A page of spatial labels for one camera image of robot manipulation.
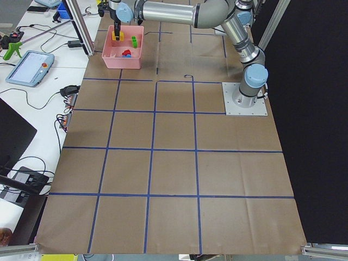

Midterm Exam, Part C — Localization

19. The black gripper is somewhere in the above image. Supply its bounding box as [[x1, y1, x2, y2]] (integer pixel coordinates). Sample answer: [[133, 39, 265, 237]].
[[97, 0, 121, 36]]

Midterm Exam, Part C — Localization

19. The yellow toy block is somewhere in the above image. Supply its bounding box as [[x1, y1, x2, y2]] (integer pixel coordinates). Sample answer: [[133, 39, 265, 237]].
[[111, 31, 125, 41]]

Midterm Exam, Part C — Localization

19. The green toy block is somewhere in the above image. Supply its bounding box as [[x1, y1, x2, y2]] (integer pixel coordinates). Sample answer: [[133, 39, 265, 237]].
[[131, 36, 138, 48]]

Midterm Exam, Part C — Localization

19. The red toy block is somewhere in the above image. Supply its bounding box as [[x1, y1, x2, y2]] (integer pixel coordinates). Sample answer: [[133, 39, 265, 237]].
[[122, 49, 131, 55]]

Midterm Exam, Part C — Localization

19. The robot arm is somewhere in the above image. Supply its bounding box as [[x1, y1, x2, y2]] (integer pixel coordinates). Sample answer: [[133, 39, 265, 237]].
[[97, 1, 265, 80]]

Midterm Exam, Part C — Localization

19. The pink plastic box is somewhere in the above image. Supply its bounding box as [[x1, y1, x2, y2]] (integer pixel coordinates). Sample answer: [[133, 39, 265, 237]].
[[102, 25, 144, 69]]

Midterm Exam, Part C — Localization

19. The black power adapter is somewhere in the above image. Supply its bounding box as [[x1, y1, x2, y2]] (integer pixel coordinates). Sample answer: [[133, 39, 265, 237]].
[[67, 40, 83, 48]]

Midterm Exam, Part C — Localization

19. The blue storage bin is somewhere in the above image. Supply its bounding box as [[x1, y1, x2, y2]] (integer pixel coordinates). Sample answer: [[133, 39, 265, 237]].
[[57, 2, 70, 19]]

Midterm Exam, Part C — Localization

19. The teach pendant tablet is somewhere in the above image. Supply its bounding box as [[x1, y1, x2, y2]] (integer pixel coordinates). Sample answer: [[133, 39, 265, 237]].
[[5, 51, 55, 87]]

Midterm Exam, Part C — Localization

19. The black monitor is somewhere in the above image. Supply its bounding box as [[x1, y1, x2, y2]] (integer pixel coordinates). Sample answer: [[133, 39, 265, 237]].
[[1, 99, 37, 175]]

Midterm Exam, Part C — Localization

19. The aluminium frame post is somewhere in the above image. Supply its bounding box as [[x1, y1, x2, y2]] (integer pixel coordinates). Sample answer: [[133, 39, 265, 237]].
[[62, 0, 95, 57]]

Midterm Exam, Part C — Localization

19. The green handled reach grabber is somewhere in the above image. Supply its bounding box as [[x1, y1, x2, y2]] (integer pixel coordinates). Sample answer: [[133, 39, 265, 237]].
[[3, 20, 73, 60]]

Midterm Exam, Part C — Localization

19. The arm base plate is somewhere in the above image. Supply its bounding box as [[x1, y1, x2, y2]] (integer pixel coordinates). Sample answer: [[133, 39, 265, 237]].
[[222, 82, 268, 116]]

